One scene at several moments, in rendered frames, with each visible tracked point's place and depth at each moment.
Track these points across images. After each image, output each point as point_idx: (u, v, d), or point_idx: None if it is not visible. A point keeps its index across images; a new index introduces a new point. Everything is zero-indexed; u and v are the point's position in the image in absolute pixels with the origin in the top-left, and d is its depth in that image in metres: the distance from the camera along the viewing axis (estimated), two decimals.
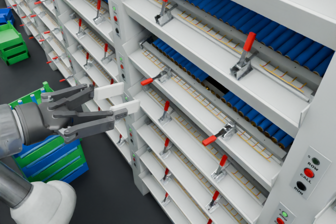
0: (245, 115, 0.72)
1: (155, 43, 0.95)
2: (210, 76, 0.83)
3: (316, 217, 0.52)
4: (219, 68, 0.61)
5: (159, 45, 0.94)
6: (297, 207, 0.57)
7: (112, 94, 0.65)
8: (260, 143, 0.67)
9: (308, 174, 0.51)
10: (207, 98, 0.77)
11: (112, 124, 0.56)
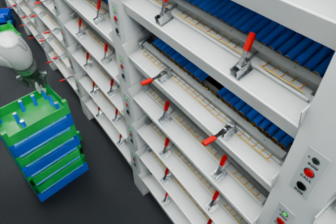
0: (245, 115, 0.72)
1: (155, 43, 0.95)
2: (210, 76, 0.83)
3: (316, 217, 0.52)
4: (219, 68, 0.61)
5: (159, 45, 0.94)
6: (297, 207, 0.57)
7: (39, 89, 1.40)
8: (260, 143, 0.67)
9: (308, 174, 0.51)
10: (207, 98, 0.77)
11: None
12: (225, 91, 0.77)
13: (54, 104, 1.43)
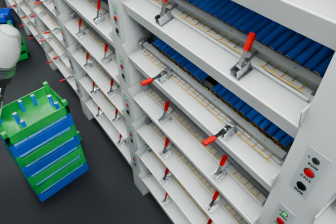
0: (245, 115, 0.72)
1: (155, 43, 0.95)
2: (210, 76, 0.83)
3: (316, 217, 0.52)
4: (219, 68, 0.61)
5: (159, 45, 0.94)
6: (297, 207, 0.57)
7: None
8: (260, 143, 0.67)
9: (308, 174, 0.51)
10: (207, 98, 0.77)
11: None
12: (225, 91, 0.77)
13: (54, 104, 1.43)
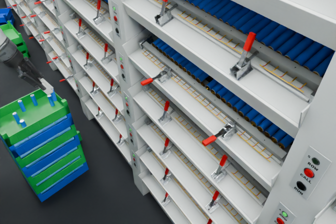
0: (245, 115, 0.72)
1: (155, 43, 0.95)
2: (210, 76, 0.83)
3: (316, 217, 0.52)
4: (219, 68, 0.61)
5: (159, 45, 0.94)
6: (297, 207, 0.57)
7: None
8: (260, 143, 0.67)
9: (308, 174, 0.51)
10: (207, 98, 0.77)
11: (37, 85, 1.22)
12: (225, 91, 0.77)
13: (54, 104, 1.43)
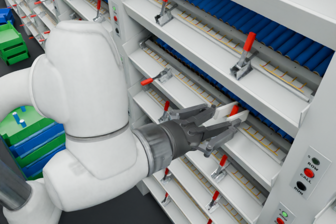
0: (249, 111, 0.73)
1: (158, 41, 0.95)
2: None
3: (316, 217, 0.52)
4: (219, 68, 0.61)
5: (162, 43, 0.94)
6: (297, 207, 0.57)
7: (227, 112, 0.69)
8: (266, 137, 0.67)
9: (308, 174, 0.51)
10: (212, 94, 0.77)
11: (234, 133, 0.62)
12: None
13: None
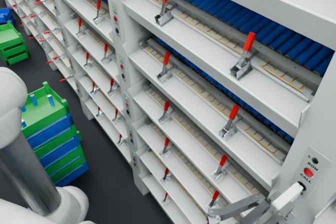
0: (249, 111, 0.73)
1: (159, 41, 0.95)
2: None
3: (316, 217, 0.52)
4: (219, 68, 0.61)
5: (163, 42, 0.94)
6: (297, 207, 0.57)
7: None
8: (266, 138, 0.67)
9: (308, 174, 0.51)
10: (212, 94, 0.77)
11: None
12: None
13: (54, 104, 1.43)
